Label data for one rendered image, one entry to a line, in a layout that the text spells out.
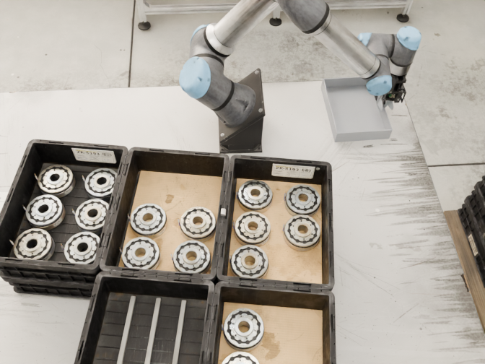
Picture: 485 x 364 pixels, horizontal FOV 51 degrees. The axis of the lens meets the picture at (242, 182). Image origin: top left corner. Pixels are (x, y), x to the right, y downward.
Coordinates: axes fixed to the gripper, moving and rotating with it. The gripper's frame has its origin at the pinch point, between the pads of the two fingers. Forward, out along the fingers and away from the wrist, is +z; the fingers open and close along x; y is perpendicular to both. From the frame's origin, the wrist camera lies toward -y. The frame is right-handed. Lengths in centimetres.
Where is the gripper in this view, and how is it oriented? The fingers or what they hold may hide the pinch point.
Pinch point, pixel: (381, 105)
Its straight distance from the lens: 199.3
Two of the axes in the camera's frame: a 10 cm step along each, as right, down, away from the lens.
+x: 9.9, -0.7, 0.7
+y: 1.0, 8.3, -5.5
